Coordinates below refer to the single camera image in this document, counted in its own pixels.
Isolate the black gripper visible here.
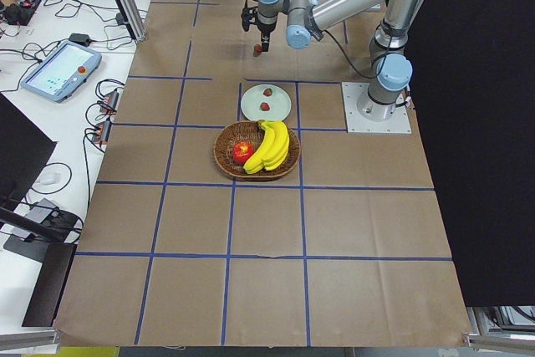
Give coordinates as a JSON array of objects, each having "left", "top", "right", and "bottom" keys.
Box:
[{"left": 257, "top": 21, "right": 276, "bottom": 53}]

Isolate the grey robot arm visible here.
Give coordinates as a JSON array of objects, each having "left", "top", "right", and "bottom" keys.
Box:
[{"left": 242, "top": 0, "right": 424, "bottom": 122}]

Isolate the light green plate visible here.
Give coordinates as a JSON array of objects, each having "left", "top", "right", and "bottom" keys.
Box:
[{"left": 240, "top": 84, "right": 292, "bottom": 120}]

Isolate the brown wicker basket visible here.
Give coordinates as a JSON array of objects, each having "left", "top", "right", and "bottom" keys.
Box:
[{"left": 213, "top": 121, "right": 301, "bottom": 181}]

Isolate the red apple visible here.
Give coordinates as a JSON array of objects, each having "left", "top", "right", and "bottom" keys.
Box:
[{"left": 232, "top": 141, "right": 255, "bottom": 166}]

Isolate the yellow banana bunch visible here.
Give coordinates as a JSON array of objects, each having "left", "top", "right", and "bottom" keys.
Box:
[{"left": 243, "top": 120, "right": 289, "bottom": 175}]

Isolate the usb hub upper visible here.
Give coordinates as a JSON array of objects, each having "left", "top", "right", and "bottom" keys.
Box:
[{"left": 98, "top": 89, "right": 120, "bottom": 115}]

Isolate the usb hub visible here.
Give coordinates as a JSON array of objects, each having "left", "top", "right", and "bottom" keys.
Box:
[
  {"left": 91, "top": 120, "right": 113, "bottom": 145},
  {"left": 98, "top": 89, "right": 120, "bottom": 115}
]

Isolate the black power adapter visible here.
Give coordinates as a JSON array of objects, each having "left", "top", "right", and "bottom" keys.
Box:
[{"left": 69, "top": 33, "right": 92, "bottom": 47}]

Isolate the usb hub lower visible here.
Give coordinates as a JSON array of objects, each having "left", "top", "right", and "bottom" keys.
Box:
[{"left": 91, "top": 120, "right": 113, "bottom": 145}]

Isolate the blue teach pendant near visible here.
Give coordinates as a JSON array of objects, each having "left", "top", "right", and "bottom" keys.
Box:
[{"left": 21, "top": 40, "right": 102, "bottom": 103}]

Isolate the black curtain panel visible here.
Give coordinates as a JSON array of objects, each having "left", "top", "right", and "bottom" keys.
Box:
[{"left": 405, "top": 0, "right": 534, "bottom": 306}]

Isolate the black electronics board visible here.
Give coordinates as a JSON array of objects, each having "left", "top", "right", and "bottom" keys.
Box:
[{"left": 1, "top": 0, "right": 41, "bottom": 26}]

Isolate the brown paper table cover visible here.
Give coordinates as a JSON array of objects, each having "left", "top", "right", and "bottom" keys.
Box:
[{"left": 55, "top": 0, "right": 470, "bottom": 347}]

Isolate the white charger block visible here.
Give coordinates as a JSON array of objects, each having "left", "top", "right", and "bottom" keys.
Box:
[{"left": 39, "top": 171, "right": 61, "bottom": 186}]

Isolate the black monitor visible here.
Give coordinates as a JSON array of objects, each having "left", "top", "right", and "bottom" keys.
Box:
[{"left": 0, "top": 94, "right": 56, "bottom": 211}]

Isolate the grey dock box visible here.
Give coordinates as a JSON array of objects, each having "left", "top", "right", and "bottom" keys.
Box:
[{"left": 10, "top": 198, "right": 59, "bottom": 242}]

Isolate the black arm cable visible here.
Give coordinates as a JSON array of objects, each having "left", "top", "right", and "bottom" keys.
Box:
[{"left": 324, "top": 28, "right": 394, "bottom": 80}]

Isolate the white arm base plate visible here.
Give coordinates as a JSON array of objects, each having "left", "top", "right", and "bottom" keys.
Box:
[{"left": 341, "top": 82, "right": 412, "bottom": 135}]

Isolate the aluminium rail bottom right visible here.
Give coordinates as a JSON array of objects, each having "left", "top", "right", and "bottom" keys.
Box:
[{"left": 463, "top": 333, "right": 535, "bottom": 355}]

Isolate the aluminium rail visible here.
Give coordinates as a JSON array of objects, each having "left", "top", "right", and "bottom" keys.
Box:
[
  {"left": 463, "top": 333, "right": 535, "bottom": 355},
  {"left": 1, "top": 329, "right": 61, "bottom": 354}
]

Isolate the aluminium rail bottom left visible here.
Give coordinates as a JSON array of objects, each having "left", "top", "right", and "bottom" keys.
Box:
[{"left": 1, "top": 329, "right": 61, "bottom": 354}]

